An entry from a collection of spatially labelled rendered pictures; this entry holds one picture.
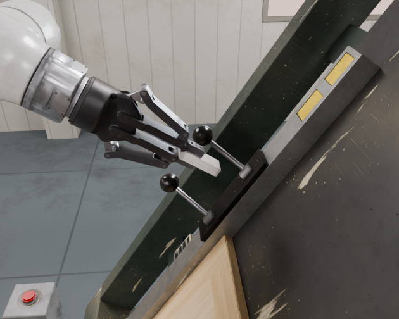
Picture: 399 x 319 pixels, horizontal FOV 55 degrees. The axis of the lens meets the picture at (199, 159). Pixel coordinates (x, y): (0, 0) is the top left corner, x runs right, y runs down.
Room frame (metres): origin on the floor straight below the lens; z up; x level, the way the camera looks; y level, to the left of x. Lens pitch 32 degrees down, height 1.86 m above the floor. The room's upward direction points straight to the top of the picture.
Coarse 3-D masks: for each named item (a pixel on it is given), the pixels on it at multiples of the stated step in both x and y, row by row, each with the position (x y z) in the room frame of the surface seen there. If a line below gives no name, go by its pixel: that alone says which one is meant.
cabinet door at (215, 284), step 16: (224, 240) 0.52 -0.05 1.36; (208, 256) 0.53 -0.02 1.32; (224, 256) 0.49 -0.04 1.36; (192, 272) 0.53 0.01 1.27; (208, 272) 0.49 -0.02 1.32; (224, 272) 0.46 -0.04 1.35; (192, 288) 0.49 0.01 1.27; (208, 288) 0.46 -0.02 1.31; (224, 288) 0.43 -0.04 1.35; (240, 288) 0.42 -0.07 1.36; (176, 304) 0.50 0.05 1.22; (192, 304) 0.46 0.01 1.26; (208, 304) 0.43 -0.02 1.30; (224, 304) 0.40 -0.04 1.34; (240, 304) 0.38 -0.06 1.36
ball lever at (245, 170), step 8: (200, 128) 0.60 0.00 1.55; (208, 128) 0.61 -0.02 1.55; (192, 136) 0.61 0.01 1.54; (200, 136) 0.59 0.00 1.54; (208, 136) 0.60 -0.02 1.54; (200, 144) 0.59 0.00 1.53; (216, 144) 0.59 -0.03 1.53; (224, 152) 0.58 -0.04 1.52; (232, 160) 0.57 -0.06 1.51; (240, 168) 0.57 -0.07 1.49; (248, 168) 0.56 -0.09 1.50; (240, 176) 0.56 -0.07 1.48
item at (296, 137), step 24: (360, 72) 0.55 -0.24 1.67; (336, 96) 0.55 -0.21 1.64; (288, 120) 0.59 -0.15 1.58; (312, 120) 0.55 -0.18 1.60; (288, 144) 0.54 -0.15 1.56; (312, 144) 0.55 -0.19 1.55; (288, 168) 0.54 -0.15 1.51; (264, 192) 0.54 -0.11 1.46; (240, 216) 0.54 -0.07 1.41; (192, 240) 0.58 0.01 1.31; (216, 240) 0.54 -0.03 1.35; (192, 264) 0.53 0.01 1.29; (168, 288) 0.53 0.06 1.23; (144, 312) 0.53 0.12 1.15
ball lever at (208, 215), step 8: (168, 176) 0.60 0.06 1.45; (176, 176) 0.61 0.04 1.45; (160, 184) 0.60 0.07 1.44; (168, 184) 0.59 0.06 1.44; (176, 184) 0.59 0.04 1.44; (184, 192) 0.59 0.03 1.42; (192, 200) 0.58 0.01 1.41; (200, 208) 0.57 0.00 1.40; (208, 216) 0.55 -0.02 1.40; (208, 224) 0.55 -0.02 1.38
